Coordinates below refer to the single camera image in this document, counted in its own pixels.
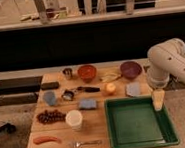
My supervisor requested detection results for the black eraser block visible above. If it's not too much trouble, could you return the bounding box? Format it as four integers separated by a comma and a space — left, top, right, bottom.
40, 82, 59, 90

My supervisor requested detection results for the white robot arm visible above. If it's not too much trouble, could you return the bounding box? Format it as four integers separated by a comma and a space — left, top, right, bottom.
146, 38, 185, 111

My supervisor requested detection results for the grey blue cloth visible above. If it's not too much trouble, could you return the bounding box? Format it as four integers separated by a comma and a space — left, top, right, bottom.
126, 82, 141, 97

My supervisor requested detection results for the green plastic tray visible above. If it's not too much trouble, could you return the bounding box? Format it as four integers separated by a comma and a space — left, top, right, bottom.
104, 97, 179, 148

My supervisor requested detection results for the purple bowl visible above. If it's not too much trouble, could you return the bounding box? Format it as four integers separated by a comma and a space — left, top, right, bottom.
120, 61, 142, 79

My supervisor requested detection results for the orange fruit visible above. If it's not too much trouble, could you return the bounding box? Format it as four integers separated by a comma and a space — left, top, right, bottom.
105, 82, 116, 95

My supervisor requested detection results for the yellow banana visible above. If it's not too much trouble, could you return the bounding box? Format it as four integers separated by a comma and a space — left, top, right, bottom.
101, 73, 120, 83

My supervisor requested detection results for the blue sponge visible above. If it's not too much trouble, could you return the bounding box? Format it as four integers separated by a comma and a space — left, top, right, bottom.
78, 99, 97, 110

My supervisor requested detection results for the red bowl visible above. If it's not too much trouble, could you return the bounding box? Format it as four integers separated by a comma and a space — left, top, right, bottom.
77, 65, 97, 83

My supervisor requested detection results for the white paper cup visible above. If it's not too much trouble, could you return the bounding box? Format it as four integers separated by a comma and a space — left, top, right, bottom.
65, 110, 83, 131

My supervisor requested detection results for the wooden table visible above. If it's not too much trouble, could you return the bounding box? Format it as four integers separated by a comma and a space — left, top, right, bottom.
16, 60, 163, 148

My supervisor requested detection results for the small metal cup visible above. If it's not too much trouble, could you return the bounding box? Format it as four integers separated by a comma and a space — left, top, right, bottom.
63, 67, 73, 80

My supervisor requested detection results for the metal fork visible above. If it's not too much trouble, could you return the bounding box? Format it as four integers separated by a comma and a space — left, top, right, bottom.
70, 140, 102, 148

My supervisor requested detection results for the blue cup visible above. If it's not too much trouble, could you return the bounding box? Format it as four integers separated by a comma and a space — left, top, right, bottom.
42, 91, 57, 106

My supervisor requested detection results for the bunch of red grapes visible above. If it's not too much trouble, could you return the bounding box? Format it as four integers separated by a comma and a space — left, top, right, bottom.
37, 110, 66, 124

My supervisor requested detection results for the black handled tool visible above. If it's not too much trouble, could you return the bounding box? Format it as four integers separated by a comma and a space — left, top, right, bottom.
77, 86, 100, 93

